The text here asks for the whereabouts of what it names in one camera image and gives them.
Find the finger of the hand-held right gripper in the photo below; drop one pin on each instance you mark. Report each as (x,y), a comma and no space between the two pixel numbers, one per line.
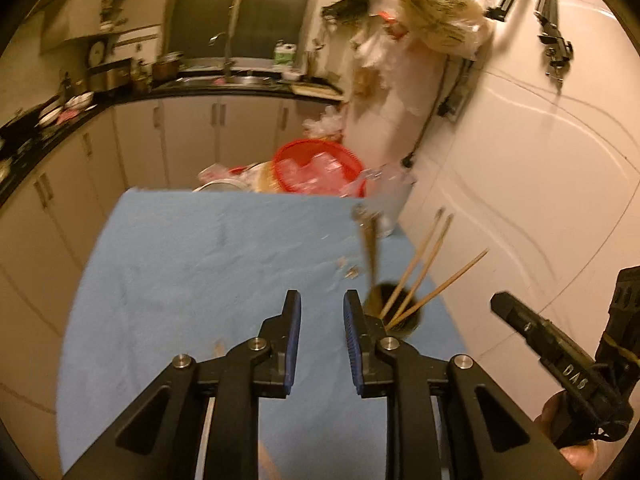
(515,312)

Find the black countertop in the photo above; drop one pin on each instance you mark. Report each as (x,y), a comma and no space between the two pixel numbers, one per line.
(210,89)

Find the dark hanging bundle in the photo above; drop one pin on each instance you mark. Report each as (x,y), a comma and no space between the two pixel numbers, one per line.
(350,5)

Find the cutting board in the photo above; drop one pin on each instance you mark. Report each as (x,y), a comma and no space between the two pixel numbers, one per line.
(315,91)

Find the silver countertop appliance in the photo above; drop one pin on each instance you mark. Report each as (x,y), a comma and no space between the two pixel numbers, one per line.
(110,77)

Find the blue towel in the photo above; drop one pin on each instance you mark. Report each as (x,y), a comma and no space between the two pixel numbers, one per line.
(200,270)

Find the small white bowl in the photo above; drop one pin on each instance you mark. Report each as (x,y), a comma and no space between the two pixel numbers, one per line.
(80,101)

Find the metal faucet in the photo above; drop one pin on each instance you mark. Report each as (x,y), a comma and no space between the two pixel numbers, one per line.
(227,60)

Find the yellowish plastic container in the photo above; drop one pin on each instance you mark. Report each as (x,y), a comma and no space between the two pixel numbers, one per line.
(262,180)

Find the crumpled clear plastic bag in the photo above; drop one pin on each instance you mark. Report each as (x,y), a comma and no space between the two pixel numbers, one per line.
(325,122)

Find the clear plastic wrapped dish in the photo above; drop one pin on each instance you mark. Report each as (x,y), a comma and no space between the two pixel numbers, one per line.
(220,180)

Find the kitchen window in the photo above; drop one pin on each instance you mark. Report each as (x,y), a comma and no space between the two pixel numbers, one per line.
(200,10)

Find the counter chopstick holder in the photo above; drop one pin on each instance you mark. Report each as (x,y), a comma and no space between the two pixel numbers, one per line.
(311,65)

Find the round kitchen scale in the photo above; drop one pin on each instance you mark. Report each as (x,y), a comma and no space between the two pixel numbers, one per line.
(96,52)

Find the bagged dried noodles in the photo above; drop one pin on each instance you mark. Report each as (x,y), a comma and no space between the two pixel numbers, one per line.
(440,15)

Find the open wall shelf cabinet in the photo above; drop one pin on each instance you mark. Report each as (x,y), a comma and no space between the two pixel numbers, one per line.
(80,20)

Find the black utensil holder cup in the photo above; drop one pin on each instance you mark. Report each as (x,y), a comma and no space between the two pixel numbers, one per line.
(412,322)

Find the steel sink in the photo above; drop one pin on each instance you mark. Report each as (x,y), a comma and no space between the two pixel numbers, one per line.
(235,79)

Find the white hanging plastic bags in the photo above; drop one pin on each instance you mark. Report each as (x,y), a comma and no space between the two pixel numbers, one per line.
(415,75)

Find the person's right hand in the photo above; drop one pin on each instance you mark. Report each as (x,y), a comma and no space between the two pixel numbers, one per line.
(550,420)

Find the clear plastic pitcher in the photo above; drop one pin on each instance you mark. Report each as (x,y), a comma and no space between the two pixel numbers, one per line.
(395,195)

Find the red plastic basket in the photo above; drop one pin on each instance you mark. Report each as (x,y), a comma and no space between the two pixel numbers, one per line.
(282,170)

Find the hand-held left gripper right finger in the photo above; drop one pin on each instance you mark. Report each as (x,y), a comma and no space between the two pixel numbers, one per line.
(352,345)

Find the pink cloth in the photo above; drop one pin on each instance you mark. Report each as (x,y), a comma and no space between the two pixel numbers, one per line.
(66,117)

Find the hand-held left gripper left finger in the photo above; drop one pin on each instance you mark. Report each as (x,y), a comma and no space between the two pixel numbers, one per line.
(292,340)

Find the green label detergent bottle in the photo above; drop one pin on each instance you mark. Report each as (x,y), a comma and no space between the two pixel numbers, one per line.
(284,57)

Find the black clamp mount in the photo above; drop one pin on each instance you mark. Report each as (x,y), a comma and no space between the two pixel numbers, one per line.
(555,50)

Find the steel cooking pot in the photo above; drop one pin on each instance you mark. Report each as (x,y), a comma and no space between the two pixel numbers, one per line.
(167,67)

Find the black wok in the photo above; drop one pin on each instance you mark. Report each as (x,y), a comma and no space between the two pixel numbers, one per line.
(20,122)

